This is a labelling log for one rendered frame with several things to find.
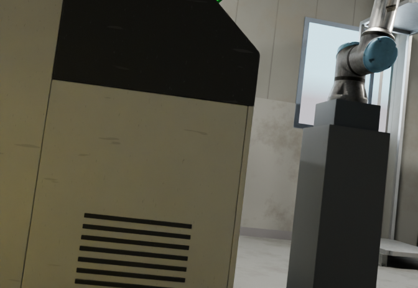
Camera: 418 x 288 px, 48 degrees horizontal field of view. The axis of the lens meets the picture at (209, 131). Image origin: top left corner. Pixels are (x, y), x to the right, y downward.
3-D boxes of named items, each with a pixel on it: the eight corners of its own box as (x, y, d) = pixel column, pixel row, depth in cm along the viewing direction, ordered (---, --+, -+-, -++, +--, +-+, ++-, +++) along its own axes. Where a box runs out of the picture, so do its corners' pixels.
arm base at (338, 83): (355, 109, 188) (357, 84, 189) (375, 105, 174) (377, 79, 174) (320, 104, 186) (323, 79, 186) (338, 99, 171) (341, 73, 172)
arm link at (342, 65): (354, 84, 188) (357, 51, 189) (374, 79, 175) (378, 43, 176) (327, 79, 184) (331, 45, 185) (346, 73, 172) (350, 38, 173)
